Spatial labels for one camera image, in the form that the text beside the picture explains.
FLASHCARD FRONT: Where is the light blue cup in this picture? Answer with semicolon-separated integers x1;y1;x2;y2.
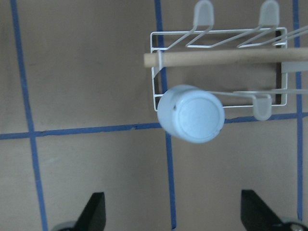
157;85;225;143

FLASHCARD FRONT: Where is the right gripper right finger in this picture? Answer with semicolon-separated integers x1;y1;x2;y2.
241;190;285;231

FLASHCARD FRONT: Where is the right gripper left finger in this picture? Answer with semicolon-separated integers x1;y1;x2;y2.
73;192;106;231

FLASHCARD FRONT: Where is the white wire cup rack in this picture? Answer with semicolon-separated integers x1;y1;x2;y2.
143;0;308;121

